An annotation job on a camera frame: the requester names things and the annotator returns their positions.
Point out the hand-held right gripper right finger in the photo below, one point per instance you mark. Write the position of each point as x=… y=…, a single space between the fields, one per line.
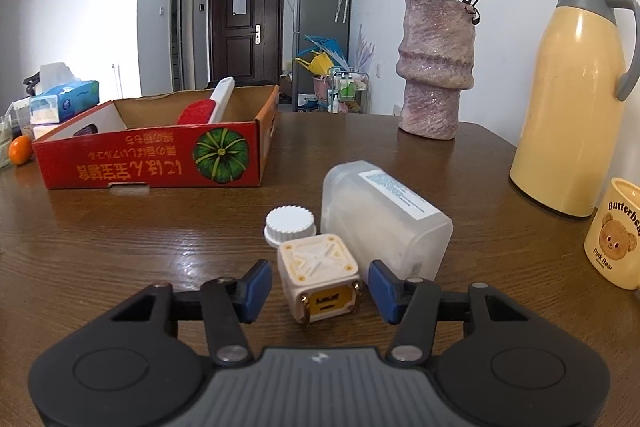
x=385 y=294

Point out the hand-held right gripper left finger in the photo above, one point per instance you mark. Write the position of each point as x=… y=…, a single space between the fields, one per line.
x=257 y=289

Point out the cream cube charger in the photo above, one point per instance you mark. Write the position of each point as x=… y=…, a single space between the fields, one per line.
x=315 y=272

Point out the white ridged flanged cap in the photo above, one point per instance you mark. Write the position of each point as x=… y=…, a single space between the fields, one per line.
x=289 y=224

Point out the white translucent plastic container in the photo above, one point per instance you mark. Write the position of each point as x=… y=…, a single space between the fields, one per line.
x=380 y=212

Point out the red cardboard box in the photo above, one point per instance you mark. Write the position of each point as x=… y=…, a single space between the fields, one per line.
x=145 y=157

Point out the red and white lint brush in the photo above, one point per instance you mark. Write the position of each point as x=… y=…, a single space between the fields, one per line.
x=200 y=112

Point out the brown cardboard carton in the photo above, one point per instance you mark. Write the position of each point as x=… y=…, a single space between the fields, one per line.
x=286 y=87

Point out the pink plastic pot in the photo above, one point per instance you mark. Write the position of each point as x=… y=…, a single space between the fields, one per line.
x=320 y=87

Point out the yellow watering can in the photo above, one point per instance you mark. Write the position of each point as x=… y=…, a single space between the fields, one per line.
x=317 y=64

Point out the pink textured vase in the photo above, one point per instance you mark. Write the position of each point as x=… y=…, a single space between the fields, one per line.
x=435 y=67

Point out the yellow bear mug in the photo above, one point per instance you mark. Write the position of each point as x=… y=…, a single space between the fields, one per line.
x=615 y=237

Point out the purple feather decoration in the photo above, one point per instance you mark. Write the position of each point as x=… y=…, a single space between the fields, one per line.
x=362 y=49

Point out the dark brown entrance door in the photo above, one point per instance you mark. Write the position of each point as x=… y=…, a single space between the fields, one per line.
x=245 y=42

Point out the white standing pole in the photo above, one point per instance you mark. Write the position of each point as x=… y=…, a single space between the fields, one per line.
x=115 y=82

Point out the blue plastic rack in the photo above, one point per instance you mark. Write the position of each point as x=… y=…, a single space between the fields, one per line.
x=320 y=44

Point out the yellow thermos jug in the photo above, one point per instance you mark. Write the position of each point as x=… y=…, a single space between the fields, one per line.
x=565 y=107

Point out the white tissue pack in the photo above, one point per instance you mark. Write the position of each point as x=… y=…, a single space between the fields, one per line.
x=42 y=131

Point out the blue tissue pack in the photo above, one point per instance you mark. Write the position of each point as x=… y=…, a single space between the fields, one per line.
x=65 y=99

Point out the side room doorway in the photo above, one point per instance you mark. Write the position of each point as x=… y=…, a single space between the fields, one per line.
x=181 y=27

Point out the orange fruit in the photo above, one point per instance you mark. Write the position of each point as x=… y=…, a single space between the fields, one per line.
x=21 y=152

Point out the grey refrigerator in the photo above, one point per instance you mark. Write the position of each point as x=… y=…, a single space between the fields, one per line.
x=315 y=12

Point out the paper notice on door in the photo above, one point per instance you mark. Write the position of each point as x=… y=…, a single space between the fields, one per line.
x=239 y=4

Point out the clear plastic snack jar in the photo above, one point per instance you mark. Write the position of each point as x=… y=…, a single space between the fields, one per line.
x=21 y=117

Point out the clear glass cup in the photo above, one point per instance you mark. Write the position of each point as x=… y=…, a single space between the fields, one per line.
x=4 y=142

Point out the black and white appliance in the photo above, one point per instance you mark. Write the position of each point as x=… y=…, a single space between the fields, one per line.
x=31 y=83

